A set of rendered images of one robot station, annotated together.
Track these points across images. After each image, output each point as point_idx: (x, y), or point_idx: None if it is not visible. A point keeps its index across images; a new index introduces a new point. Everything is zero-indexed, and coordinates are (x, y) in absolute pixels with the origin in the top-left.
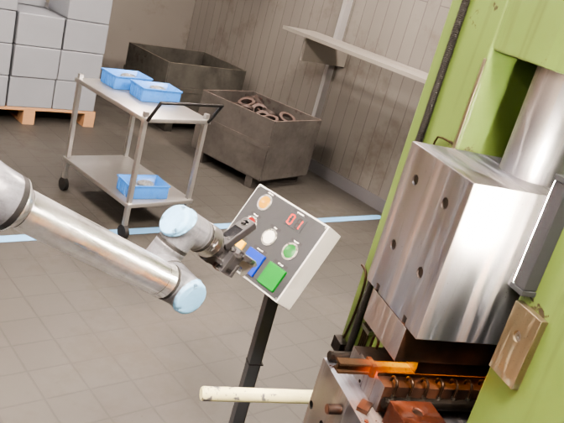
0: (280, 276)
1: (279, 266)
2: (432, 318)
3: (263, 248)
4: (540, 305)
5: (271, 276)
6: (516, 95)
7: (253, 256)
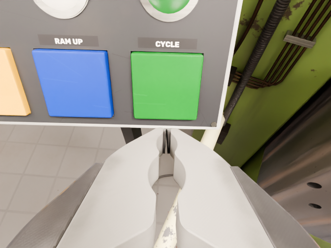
0: (197, 75)
1: (169, 50)
2: None
3: (74, 28)
4: None
5: (169, 89)
6: None
7: (69, 72)
